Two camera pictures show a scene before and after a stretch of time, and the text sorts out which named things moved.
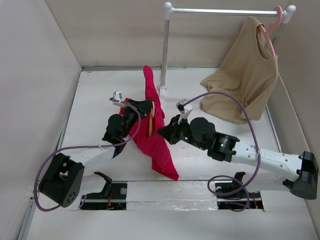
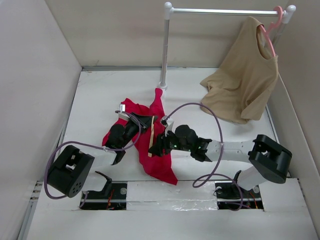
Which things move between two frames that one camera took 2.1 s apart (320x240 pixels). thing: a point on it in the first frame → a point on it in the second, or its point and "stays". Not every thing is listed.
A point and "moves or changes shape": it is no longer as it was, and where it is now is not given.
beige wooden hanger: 152,115 → 149,152
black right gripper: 170,132 → 162,143
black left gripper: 144,106 → 145,120
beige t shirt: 250,70 stays
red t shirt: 156,147 moves or changes shape
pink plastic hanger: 273,26 stays
